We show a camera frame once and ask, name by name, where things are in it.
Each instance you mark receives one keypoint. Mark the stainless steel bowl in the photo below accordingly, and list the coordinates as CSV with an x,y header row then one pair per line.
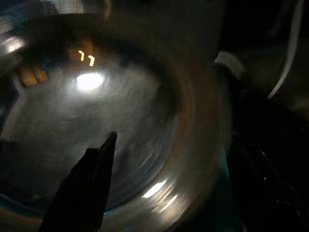
x,y
120,108

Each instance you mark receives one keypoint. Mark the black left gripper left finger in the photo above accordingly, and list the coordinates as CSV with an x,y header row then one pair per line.
x,y
84,193

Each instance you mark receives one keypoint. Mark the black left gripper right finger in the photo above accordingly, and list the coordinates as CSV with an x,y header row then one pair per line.
x,y
265,200

